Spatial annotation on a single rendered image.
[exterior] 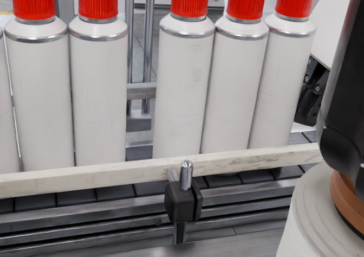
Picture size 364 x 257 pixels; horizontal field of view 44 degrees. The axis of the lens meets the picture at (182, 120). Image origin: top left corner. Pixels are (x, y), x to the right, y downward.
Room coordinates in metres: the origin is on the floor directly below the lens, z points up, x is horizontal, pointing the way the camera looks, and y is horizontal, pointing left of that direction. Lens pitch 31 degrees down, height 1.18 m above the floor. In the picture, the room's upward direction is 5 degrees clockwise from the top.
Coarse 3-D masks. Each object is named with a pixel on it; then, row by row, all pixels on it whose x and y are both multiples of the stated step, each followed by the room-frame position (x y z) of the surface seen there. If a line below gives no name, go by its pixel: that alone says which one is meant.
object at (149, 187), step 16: (288, 144) 0.46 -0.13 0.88; (128, 160) 0.40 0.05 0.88; (208, 176) 0.39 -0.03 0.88; (224, 176) 0.39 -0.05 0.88; (240, 176) 0.39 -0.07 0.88; (256, 176) 0.39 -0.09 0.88; (272, 176) 0.40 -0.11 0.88; (288, 176) 0.40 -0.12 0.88; (64, 192) 0.34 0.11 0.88; (80, 192) 0.34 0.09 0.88; (96, 192) 0.34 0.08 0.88; (112, 192) 0.35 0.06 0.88; (128, 192) 0.35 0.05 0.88; (144, 192) 0.35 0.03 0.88; (160, 192) 0.35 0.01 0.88; (0, 208) 0.31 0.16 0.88; (16, 208) 0.31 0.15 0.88; (32, 208) 0.31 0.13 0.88; (48, 208) 0.32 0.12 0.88
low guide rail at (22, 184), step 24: (312, 144) 0.41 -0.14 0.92; (72, 168) 0.33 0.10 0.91; (96, 168) 0.34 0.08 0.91; (120, 168) 0.34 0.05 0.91; (144, 168) 0.35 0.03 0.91; (168, 168) 0.35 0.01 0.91; (216, 168) 0.37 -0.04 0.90; (240, 168) 0.38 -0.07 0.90; (264, 168) 0.39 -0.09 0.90; (0, 192) 0.31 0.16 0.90; (24, 192) 0.31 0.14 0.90; (48, 192) 0.32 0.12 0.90
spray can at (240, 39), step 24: (240, 0) 0.40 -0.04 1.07; (264, 0) 0.41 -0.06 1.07; (216, 24) 0.41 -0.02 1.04; (240, 24) 0.40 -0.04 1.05; (264, 24) 0.41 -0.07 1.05; (216, 48) 0.40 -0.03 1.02; (240, 48) 0.39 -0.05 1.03; (264, 48) 0.40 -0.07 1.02; (216, 72) 0.40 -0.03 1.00; (240, 72) 0.39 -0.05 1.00; (216, 96) 0.39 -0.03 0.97; (240, 96) 0.39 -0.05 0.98; (216, 120) 0.39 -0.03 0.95; (240, 120) 0.39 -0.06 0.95; (216, 144) 0.39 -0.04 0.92; (240, 144) 0.39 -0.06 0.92
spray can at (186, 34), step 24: (192, 0) 0.39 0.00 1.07; (168, 24) 0.39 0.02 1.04; (192, 24) 0.39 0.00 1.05; (168, 48) 0.39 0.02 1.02; (192, 48) 0.38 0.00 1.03; (168, 72) 0.38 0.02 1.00; (192, 72) 0.38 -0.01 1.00; (168, 96) 0.38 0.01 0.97; (192, 96) 0.38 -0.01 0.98; (168, 120) 0.38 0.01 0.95; (192, 120) 0.38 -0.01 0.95; (168, 144) 0.38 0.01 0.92; (192, 144) 0.39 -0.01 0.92
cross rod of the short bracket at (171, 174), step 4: (172, 168) 0.35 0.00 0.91; (168, 172) 0.35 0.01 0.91; (172, 172) 0.35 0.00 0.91; (176, 172) 0.35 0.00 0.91; (168, 176) 0.35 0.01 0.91; (172, 176) 0.34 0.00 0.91; (176, 176) 0.34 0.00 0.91; (168, 180) 0.34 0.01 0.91; (172, 180) 0.34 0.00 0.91; (176, 180) 0.34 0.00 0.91
